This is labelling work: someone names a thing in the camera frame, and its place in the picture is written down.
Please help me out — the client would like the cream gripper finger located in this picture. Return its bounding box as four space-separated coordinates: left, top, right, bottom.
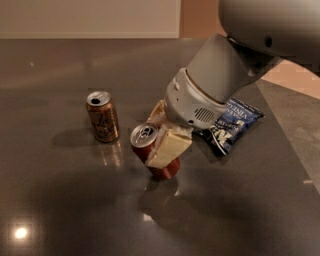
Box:
147 100 166 127
145 124 193 169

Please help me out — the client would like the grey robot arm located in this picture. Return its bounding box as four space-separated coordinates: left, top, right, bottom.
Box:
145 0 320 169

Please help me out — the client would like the blue chip bag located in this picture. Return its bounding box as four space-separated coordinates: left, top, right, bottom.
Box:
197 98 265 156

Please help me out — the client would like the orange LaCroix can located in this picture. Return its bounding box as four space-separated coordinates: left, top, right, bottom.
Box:
86 91 119 143

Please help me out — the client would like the red coke can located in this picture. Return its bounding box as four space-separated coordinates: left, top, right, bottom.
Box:
130 123 180 180

